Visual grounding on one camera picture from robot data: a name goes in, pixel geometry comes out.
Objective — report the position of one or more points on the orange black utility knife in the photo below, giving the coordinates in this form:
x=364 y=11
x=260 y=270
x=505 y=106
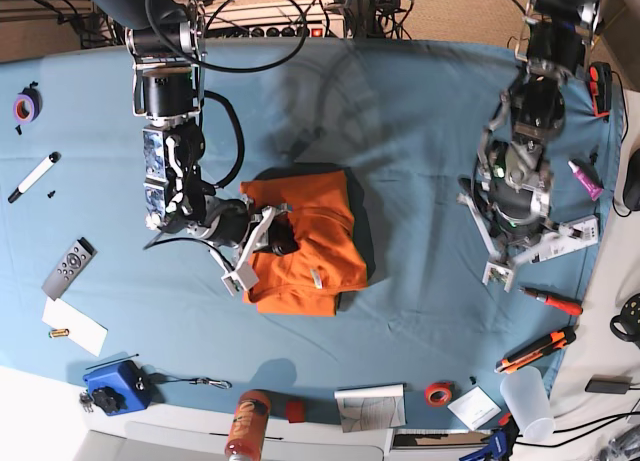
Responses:
x=540 y=348

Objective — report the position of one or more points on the small AA battery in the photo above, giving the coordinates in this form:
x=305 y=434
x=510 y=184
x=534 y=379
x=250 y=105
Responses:
x=59 y=333

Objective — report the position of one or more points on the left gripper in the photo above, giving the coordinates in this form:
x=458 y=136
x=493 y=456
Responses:
x=506 y=256

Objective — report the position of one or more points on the white square card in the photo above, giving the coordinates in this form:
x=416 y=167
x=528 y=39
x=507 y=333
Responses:
x=474 y=409

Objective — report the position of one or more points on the blue table cloth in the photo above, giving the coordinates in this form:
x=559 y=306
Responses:
x=404 y=119

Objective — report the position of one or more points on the spiral notebook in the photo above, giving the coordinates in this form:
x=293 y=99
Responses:
x=371 y=408

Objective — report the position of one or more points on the black power adapter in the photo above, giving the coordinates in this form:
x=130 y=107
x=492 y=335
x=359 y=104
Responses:
x=603 y=385

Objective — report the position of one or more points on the orange black table clamp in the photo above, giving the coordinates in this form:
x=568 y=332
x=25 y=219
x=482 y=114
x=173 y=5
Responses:
x=600 y=88

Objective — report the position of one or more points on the orange drink bottle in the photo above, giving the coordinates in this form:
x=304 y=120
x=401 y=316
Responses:
x=247 y=433

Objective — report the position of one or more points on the orange t-shirt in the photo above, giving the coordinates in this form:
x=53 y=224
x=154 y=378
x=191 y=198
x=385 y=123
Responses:
x=327 y=263

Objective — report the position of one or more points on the purple tape roll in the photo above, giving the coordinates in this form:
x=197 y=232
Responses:
x=27 y=106

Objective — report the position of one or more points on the black white marker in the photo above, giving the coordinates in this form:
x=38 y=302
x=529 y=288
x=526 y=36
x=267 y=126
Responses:
x=38 y=172

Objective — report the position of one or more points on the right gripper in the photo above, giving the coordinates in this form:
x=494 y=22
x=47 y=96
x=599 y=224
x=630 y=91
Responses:
x=236 y=230

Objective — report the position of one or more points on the blue clamp box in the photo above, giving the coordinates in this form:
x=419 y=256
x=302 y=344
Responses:
x=119 y=388

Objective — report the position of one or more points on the red screwdriver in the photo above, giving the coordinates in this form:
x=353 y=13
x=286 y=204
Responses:
x=566 y=305

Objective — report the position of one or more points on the grey remote control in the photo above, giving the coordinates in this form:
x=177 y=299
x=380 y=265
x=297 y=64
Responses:
x=72 y=263

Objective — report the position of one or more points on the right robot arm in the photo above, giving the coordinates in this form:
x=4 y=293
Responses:
x=166 y=40

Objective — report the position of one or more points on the white power strip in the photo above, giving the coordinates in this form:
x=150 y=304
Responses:
x=277 y=19

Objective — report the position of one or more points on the white paper card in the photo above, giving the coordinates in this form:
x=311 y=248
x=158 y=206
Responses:
x=84 y=331

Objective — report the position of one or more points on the blue bar clamp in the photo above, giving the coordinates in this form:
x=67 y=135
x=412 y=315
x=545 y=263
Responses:
x=499 y=444

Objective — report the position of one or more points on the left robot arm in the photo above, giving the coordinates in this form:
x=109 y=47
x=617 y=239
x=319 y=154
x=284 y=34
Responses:
x=509 y=191

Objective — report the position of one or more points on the clear plastic cup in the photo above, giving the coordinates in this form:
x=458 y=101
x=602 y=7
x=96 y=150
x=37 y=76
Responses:
x=526 y=399

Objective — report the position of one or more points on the red tape roll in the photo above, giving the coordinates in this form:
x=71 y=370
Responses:
x=439 y=394

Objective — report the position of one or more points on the purple glue tube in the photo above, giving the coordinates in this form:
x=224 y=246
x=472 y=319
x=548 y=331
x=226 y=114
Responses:
x=591 y=186

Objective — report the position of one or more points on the small red block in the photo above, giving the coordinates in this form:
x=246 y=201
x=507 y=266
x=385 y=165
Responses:
x=295 y=411

